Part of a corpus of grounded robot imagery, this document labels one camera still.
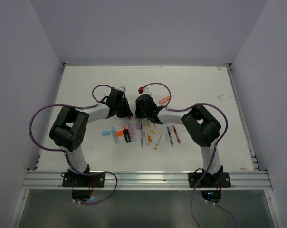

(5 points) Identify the purple highlighter cap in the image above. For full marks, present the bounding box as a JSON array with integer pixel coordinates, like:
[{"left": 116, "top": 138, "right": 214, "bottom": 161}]
[{"left": 136, "top": 121, "right": 142, "bottom": 130}]

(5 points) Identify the clear purple gel pen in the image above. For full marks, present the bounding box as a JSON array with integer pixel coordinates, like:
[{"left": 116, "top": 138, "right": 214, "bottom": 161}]
[{"left": 140, "top": 127, "right": 144, "bottom": 148}]

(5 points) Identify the purple highlighter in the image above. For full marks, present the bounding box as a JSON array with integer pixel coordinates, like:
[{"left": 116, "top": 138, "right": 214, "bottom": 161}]
[{"left": 128, "top": 124, "right": 136, "bottom": 142}]

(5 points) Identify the orange highlighter cap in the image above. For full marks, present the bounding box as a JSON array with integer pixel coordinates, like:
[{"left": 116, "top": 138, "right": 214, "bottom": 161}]
[{"left": 116, "top": 131, "right": 123, "bottom": 137}]

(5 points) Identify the black orange highlighter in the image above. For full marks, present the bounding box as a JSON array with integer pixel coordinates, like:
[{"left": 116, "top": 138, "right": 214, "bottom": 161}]
[{"left": 123, "top": 126, "right": 131, "bottom": 143}]

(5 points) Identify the light blue highlighter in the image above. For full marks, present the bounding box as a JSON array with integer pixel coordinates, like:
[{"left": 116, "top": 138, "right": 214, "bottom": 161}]
[{"left": 111, "top": 126, "right": 119, "bottom": 144}]

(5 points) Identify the blue gel pen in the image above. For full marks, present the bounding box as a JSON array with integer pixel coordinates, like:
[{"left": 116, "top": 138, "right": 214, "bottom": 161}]
[{"left": 167, "top": 126, "right": 174, "bottom": 146}]

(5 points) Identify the white orange marker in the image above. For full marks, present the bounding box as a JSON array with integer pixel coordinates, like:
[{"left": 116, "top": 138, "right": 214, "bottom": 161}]
[{"left": 150, "top": 134, "right": 157, "bottom": 150}]

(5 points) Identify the red gel pen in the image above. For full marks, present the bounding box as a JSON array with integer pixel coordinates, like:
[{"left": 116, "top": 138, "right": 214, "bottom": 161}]
[{"left": 172, "top": 124, "right": 181, "bottom": 144}]

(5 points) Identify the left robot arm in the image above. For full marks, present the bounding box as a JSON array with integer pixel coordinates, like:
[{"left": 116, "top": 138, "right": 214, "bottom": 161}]
[{"left": 49, "top": 87, "right": 133, "bottom": 187}]

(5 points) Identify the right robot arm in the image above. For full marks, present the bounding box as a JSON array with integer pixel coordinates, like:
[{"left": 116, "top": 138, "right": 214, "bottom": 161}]
[{"left": 135, "top": 94, "right": 223, "bottom": 187}]

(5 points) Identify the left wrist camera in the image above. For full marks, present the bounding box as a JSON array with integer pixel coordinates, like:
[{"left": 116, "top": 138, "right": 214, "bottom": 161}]
[{"left": 118, "top": 86, "right": 126, "bottom": 93}]

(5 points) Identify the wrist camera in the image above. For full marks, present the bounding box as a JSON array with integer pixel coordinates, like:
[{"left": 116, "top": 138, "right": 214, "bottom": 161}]
[
  {"left": 143, "top": 87, "right": 152, "bottom": 95},
  {"left": 118, "top": 86, "right": 126, "bottom": 93}
]

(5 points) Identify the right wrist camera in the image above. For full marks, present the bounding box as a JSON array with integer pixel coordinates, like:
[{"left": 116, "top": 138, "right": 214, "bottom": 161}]
[{"left": 143, "top": 87, "right": 152, "bottom": 95}]

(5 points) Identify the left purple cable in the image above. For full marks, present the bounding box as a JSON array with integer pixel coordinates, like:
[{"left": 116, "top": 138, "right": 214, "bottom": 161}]
[{"left": 29, "top": 84, "right": 118, "bottom": 205}]

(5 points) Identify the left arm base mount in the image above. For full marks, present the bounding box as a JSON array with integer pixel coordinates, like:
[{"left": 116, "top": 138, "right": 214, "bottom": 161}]
[{"left": 60, "top": 170, "right": 105, "bottom": 203}]

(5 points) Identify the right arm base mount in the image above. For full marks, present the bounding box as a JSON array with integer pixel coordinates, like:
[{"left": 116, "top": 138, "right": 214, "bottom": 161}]
[{"left": 188, "top": 166, "right": 231, "bottom": 204}]

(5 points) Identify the aluminium front rail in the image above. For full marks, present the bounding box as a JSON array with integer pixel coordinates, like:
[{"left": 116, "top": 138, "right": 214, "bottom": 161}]
[{"left": 22, "top": 171, "right": 272, "bottom": 190}]

